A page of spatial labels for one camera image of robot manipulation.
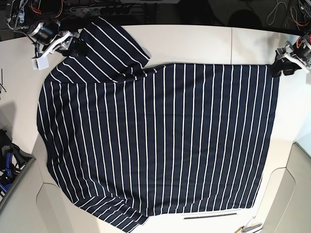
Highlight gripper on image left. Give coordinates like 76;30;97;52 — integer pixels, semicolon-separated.
28;20;88;57

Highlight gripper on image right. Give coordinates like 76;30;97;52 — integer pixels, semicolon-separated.
271;35;311;78

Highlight navy white striped T-shirt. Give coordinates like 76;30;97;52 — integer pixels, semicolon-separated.
37;17;279;233

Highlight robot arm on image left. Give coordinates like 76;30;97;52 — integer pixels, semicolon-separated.
5;0;89;59

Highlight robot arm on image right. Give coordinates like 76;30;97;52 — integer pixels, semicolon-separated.
271;0;311;78

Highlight tools at bottom edge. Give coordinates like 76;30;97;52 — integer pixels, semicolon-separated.
235;216;263;233

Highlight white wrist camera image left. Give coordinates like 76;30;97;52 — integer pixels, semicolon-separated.
31;56;49;70

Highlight black cable ties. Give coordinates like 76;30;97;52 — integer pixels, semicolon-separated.
0;69;7;93

